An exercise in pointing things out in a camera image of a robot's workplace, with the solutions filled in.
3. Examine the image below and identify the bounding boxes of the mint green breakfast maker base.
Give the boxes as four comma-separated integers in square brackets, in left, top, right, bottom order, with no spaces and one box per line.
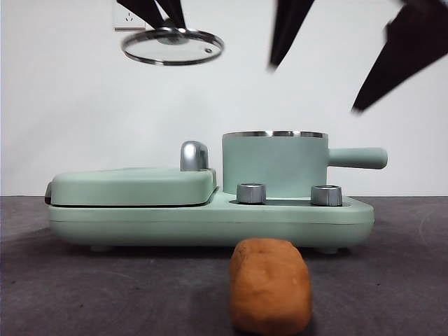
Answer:
[47,186,375,254]

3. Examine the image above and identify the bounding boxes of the mint green steamer pot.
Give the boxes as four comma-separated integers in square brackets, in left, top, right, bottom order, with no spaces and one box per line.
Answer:
[221,129,389,196]

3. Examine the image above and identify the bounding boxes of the white wall socket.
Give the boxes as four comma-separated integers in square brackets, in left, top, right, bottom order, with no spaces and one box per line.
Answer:
[112,4,146,32]

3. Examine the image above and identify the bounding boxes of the glass lid with green knob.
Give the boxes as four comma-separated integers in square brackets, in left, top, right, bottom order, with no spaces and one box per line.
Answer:
[120,19,225,67]

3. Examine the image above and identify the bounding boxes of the chrome control knob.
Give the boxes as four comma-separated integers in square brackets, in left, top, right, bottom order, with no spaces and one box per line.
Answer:
[236,183,267,205]
[310,184,343,207]

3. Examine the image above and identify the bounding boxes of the mint green hinged griddle cover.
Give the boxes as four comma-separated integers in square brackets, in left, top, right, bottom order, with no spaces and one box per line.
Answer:
[44,140,218,209]

